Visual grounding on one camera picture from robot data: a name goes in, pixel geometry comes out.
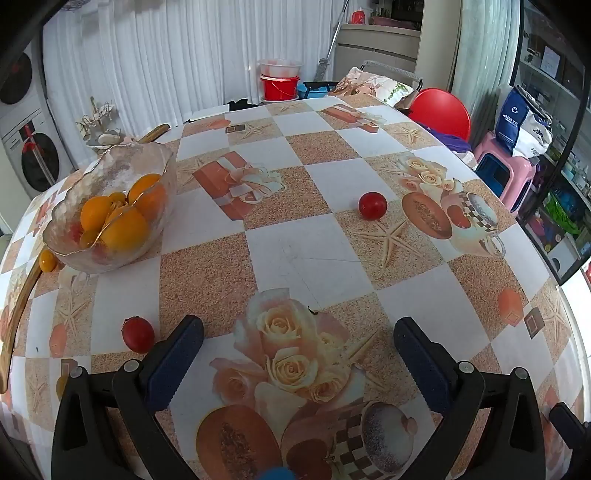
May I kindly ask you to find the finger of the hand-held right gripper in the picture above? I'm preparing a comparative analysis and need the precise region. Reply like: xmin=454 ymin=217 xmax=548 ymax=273
xmin=549 ymin=402 xmax=590 ymax=445

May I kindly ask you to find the white cabinet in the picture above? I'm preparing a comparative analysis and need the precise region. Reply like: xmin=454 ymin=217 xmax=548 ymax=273
xmin=332 ymin=23 xmax=424 ymax=95

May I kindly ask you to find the purple cloth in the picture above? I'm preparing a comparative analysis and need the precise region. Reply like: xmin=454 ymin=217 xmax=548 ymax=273
xmin=431 ymin=128 xmax=475 ymax=154

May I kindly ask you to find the green bag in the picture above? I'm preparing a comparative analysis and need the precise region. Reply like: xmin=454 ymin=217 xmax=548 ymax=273
xmin=542 ymin=191 xmax=580 ymax=237

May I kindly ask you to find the blue basin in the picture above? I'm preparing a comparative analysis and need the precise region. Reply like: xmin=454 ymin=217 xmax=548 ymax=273
xmin=297 ymin=80 xmax=341 ymax=100

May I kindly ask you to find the white slipper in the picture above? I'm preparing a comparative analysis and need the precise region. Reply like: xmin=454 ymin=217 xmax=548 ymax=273
xmin=87 ymin=129 xmax=126 ymax=149

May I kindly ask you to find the long curved wooden stick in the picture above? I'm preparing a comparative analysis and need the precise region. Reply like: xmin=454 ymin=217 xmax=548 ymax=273
xmin=0 ymin=124 xmax=172 ymax=395

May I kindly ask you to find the white basin red rim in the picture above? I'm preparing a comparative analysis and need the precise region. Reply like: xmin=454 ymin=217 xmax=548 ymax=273
xmin=257 ymin=58 xmax=304 ymax=79

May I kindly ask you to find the floral pillow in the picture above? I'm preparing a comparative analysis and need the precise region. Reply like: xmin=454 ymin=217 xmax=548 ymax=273
xmin=329 ymin=67 xmax=416 ymax=108

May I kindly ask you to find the clear glass bowl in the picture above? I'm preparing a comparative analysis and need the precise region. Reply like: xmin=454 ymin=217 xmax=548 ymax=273
xmin=42 ymin=141 xmax=178 ymax=274

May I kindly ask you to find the red bucket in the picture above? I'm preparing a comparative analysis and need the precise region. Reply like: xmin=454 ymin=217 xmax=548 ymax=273
xmin=259 ymin=75 xmax=302 ymax=103

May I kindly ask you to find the red cherry tomato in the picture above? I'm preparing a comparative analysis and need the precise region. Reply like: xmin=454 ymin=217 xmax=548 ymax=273
xmin=121 ymin=316 xmax=156 ymax=354
xmin=359 ymin=191 xmax=388 ymax=220

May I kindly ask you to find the black framed shelf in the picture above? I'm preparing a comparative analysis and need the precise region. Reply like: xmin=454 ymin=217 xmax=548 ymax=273
xmin=509 ymin=0 xmax=591 ymax=288

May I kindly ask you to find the pink plastic stool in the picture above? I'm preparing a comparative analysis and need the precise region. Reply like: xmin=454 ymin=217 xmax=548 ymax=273
xmin=473 ymin=131 xmax=539 ymax=214

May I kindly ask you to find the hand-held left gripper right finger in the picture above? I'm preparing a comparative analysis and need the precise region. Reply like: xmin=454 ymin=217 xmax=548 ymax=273
xmin=393 ymin=316 xmax=546 ymax=480

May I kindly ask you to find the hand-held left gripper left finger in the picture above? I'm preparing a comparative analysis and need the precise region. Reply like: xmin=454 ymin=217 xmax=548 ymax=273
xmin=52 ymin=315 xmax=205 ymax=480

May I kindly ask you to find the red chair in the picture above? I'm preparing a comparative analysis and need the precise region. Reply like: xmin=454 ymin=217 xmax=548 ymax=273
xmin=408 ymin=87 xmax=472 ymax=142

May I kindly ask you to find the blue and white bag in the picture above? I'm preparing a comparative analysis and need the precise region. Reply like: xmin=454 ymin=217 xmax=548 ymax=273
xmin=496 ymin=85 xmax=553 ymax=158

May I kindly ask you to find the checkered printed tablecloth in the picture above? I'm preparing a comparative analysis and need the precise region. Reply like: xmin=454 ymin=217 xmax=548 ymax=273
xmin=0 ymin=95 xmax=585 ymax=480

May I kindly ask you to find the potted plant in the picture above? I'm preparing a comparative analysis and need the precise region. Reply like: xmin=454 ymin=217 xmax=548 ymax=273
xmin=369 ymin=6 xmax=400 ymax=27

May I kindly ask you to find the white washing machine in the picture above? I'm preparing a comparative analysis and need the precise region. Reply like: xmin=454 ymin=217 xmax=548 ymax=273
xmin=0 ymin=104 xmax=75 ymax=195
xmin=0 ymin=41 xmax=48 ymax=121

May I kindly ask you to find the orange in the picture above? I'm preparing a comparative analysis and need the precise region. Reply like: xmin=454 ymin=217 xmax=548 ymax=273
xmin=81 ymin=196 xmax=115 ymax=232
xmin=128 ymin=173 xmax=168 ymax=219
xmin=98 ymin=208 xmax=151 ymax=253

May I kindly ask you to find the mop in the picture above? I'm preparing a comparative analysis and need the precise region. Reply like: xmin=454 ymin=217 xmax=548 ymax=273
xmin=313 ymin=0 xmax=352 ymax=85

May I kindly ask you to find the white curtain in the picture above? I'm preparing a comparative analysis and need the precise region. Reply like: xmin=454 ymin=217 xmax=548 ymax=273
xmin=43 ymin=0 xmax=340 ymax=136

